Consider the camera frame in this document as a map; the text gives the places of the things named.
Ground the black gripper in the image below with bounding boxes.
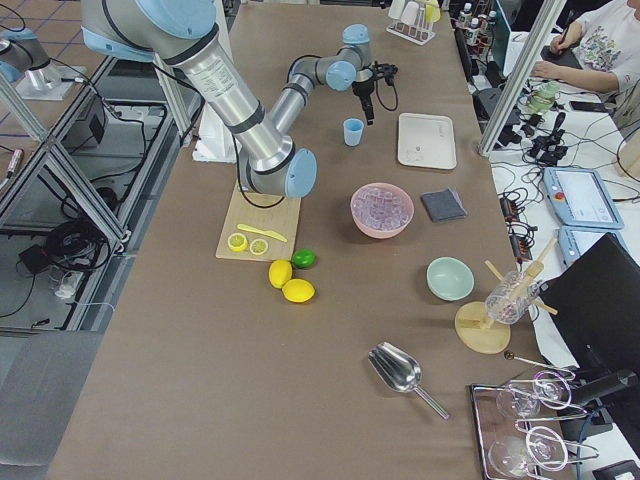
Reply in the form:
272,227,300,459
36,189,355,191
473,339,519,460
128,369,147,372
351,79,375,125

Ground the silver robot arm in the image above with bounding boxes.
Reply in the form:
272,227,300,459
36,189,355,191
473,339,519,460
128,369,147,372
81,1,374,198

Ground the small blue cup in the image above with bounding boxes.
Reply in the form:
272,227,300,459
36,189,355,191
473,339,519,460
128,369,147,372
343,118,364,147

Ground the pink bowl of ice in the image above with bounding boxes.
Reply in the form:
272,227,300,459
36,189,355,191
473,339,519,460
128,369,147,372
350,182,415,239

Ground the metal ice scoop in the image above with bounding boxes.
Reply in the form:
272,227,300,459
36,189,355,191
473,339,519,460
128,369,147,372
368,342,450,420

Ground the cream rabbit tray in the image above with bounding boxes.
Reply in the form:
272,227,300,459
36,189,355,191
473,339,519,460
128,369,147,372
397,113,457,170

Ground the grey folded cloth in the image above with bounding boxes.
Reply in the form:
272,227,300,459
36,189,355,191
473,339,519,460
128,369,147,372
420,188,468,223

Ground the wooden cutting board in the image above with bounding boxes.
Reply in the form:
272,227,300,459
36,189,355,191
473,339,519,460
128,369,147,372
216,184,301,262

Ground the yellow plastic knife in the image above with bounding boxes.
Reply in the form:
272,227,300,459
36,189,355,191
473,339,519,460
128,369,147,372
236,223,288,243

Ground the green lime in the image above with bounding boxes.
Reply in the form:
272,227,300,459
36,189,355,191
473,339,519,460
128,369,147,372
291,248,316,269

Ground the lemon slice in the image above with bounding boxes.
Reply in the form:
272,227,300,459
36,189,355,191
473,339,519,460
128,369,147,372
227,232,249,253
249,238,269,256

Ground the yellow lemon far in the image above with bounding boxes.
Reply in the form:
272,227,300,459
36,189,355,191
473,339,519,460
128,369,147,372
268,259,293,289

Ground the yellow lemon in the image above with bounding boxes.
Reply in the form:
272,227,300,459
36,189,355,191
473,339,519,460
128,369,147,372
268,259,293,289
282,278,316,303

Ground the green ceramic bowl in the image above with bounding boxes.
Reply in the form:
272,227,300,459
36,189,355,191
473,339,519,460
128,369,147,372
426,257,475,301

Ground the yellow lemon near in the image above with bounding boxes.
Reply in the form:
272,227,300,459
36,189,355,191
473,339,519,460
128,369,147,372
282,278,316,303

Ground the teach pendant upper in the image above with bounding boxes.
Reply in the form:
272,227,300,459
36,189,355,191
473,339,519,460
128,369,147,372
543,167,624,230

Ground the teach pendant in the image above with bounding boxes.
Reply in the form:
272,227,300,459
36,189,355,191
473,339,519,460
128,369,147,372
543,167,624,230
557,225,626,268

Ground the clear textured glass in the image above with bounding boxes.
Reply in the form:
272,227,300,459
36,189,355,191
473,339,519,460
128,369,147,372
485,271,540,325

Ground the teach pendant lower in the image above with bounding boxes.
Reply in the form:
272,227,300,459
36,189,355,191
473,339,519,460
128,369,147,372
557,225,626,268

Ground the person in white shirt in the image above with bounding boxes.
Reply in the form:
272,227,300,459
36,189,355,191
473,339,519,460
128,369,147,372
529,0,640,141

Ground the black monitor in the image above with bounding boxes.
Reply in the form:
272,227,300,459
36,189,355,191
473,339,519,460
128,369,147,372
541,233,639,373

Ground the wine glass upper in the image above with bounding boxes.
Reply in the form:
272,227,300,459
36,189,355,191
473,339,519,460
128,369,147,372
496,370,572,419

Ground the wine glass rack tray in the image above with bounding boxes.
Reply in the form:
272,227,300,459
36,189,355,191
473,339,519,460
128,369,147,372
469,370,599,479

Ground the wine glass lower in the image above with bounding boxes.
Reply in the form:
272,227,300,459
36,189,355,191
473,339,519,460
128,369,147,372
488,426,569,479

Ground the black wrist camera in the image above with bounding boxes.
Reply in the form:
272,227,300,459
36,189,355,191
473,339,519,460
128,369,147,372
371,61,398,86

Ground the white wire cup rack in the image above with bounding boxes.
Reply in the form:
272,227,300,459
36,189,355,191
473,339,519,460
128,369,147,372
386,0,441,46

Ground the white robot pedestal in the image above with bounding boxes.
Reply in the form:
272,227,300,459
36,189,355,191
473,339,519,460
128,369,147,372
192,104,236,163

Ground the aluminium frame post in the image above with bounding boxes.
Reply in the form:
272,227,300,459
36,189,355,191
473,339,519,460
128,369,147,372
478,0,566,158

